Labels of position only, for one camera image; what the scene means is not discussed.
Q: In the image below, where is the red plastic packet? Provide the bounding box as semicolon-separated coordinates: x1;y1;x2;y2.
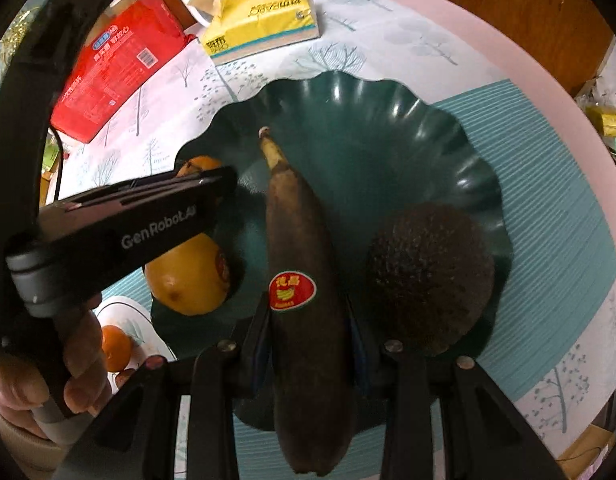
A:
49;0;186;143

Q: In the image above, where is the dark brown avocado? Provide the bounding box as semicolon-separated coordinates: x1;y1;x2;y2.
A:
366;203;496;356

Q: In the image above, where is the small orange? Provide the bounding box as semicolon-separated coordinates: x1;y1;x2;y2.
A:
175;156;224;178

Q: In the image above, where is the person's left hand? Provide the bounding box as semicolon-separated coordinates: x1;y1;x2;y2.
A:
0;294;111;441

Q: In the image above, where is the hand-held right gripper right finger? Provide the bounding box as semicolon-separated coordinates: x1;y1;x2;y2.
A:
345;300;569;480

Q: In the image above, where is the dark overripe banana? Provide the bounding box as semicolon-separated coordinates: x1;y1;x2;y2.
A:
258;127;359;476

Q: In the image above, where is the pile of yellow green packets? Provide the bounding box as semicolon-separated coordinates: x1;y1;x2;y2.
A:
575;77;616;161

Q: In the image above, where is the small mandarin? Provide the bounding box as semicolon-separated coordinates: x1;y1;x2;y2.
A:
100;325;135;372

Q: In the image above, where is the green box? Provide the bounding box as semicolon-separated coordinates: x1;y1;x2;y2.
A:
39;130;61;206

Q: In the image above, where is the brown wooden cabinet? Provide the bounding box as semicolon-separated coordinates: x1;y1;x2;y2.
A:
423;0;616;96

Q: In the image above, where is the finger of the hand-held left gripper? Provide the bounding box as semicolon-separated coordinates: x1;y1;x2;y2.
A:
123;166;238;201

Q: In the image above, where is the large yellow orange with sticker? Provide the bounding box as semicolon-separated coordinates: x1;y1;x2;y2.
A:
144;232;232;317

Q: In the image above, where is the tree print tablecloth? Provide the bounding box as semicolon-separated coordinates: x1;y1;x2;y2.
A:
0;0;616;480

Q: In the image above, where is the yellow tissue pack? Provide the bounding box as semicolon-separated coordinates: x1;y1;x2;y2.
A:
200;0;321;66

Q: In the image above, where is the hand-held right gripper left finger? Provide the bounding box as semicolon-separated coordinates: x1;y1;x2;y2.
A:
52;302;275;480

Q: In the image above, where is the cardboard box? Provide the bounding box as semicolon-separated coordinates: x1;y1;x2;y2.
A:
553;425;616;480

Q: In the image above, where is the dark green scalloped plate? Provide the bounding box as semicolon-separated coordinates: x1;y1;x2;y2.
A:
150;71;514;433

